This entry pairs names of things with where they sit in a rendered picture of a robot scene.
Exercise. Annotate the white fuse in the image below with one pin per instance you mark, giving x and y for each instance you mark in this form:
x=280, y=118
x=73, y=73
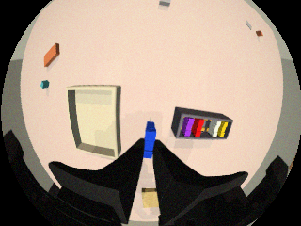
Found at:
x=214, y=128

